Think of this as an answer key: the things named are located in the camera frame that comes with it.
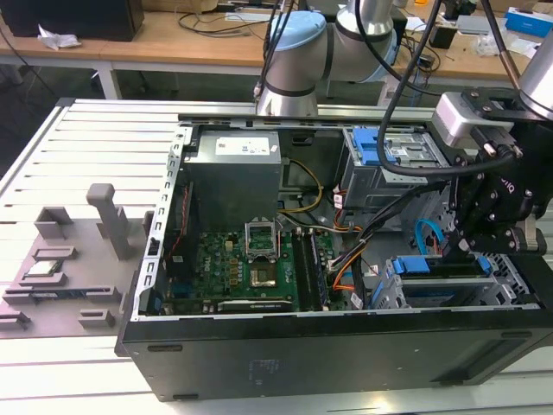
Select blue disk data wire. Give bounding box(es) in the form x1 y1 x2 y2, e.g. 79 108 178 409
413 218 445 259

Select hard disk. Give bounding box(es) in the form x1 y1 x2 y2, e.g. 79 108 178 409
391 254 498 282

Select silver disk bay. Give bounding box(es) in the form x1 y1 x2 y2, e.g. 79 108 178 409
366 252 542 310

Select black RAM slot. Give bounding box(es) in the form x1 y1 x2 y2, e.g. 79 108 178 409
292 228 314 311
308 228 330 311

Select black expansion slot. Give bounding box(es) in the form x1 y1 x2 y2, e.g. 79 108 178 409
216 298 293 314

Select silver optical drive cage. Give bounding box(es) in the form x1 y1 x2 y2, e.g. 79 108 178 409
340 124 451 209

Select blue optical drive carrier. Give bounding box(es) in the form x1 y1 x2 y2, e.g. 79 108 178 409
351 125 397 168

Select small black desk device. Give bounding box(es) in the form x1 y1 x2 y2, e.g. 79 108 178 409
429 23 458 49

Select blue cardboard box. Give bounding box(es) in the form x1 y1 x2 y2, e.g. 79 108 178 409
504 6 553 35

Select metal socket cover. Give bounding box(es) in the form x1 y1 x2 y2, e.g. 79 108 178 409
244 219 278 261

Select black open PC case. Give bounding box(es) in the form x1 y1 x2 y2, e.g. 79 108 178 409
114 112 553 403

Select grey power supply unit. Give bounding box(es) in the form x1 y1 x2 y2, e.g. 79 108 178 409
184 131 284 218

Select green Dell motherboard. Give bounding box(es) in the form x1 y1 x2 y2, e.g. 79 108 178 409
166 228 346 316

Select wooden desk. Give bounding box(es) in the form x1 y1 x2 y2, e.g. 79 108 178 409
0 7 553 101

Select grey parts rack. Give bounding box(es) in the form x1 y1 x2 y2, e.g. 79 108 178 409
0 182 156 343

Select RAM stick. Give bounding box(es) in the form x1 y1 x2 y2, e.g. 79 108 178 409
29 290 88 300

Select silver CPU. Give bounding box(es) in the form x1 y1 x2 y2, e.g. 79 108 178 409
25 259 62 278

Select black box on desk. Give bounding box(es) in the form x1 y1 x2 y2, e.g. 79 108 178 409
0 0 146 43

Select crumpled white paper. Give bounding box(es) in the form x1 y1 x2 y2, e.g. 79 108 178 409
37 23 82 52

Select black camera bracket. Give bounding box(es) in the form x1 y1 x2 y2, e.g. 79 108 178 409
459 86 535 127

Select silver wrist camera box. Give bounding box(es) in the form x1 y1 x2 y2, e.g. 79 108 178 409
433 92 481 149

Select black cable bundle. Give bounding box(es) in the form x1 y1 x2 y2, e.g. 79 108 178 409
327 178 451 304

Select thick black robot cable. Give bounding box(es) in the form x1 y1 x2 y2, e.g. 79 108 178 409
374 0 481 177

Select orange red disk power wire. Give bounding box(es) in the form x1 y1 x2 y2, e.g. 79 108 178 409
331 252 368 297

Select yellow and black power wires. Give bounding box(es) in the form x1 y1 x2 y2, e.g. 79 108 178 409
276 158 325 214

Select red and black fan wire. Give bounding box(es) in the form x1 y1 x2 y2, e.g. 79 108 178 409
167 181 194 265

